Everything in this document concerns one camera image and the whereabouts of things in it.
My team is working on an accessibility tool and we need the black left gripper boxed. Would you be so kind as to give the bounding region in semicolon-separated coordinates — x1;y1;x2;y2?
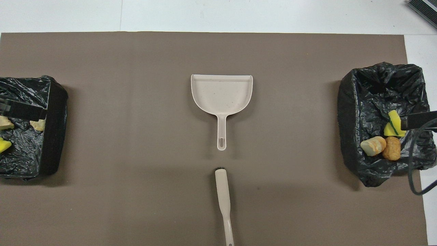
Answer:
0;97;47;121

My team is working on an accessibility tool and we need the brown table mat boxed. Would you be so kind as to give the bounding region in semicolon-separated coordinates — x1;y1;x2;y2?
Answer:
0;32;428;246

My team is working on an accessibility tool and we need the small black bag-lined bin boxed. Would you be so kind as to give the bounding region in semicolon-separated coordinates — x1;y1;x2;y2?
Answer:
0;76;68;180

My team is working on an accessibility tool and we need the beige plastic dustpan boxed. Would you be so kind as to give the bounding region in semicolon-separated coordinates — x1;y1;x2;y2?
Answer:
191;74;254;151

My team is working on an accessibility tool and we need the large black bag-lined bin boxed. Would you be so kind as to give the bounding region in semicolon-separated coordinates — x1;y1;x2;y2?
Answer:
337;62;437;188

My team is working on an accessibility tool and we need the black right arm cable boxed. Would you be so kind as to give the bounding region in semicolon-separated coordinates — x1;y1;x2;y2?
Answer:
407;118;437;196

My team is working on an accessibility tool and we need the black ribbed object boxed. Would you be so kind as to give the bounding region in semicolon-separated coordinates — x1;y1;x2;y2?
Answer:
408;0;437;28

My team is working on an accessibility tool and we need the beige brush with black bristles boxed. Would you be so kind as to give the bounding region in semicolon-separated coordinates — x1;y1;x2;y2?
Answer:
214;167;235;246

